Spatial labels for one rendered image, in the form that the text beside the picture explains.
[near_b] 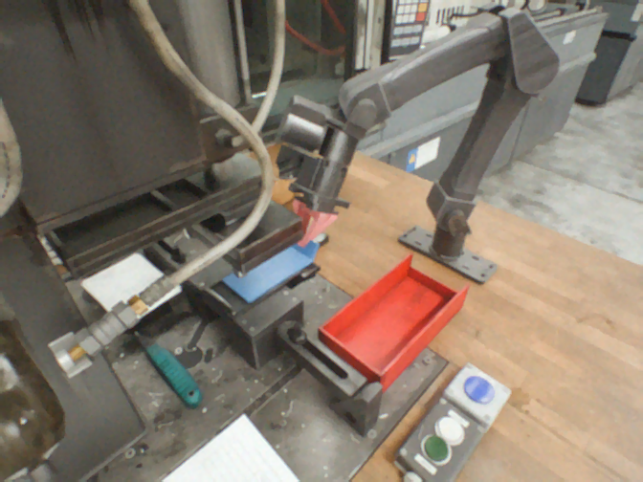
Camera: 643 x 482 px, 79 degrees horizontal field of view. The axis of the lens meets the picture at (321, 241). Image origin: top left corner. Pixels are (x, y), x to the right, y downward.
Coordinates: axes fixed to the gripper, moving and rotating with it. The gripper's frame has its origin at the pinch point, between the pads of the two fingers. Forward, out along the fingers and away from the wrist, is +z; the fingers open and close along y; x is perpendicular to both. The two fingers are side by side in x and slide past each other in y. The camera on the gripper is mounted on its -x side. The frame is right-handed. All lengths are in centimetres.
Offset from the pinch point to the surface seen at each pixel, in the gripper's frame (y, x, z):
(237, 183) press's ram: 19.9, 2.1, -8.4
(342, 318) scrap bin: 0.0, 12.7, 7.9
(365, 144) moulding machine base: -90, -54, -23
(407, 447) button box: 7.1, 31.4, 13.8
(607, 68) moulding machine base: -419, -38, -185
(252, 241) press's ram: 20.4, 8.1, -3.1
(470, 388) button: -3.0, 33.4, 6.9
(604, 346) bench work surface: -26, 45, -3
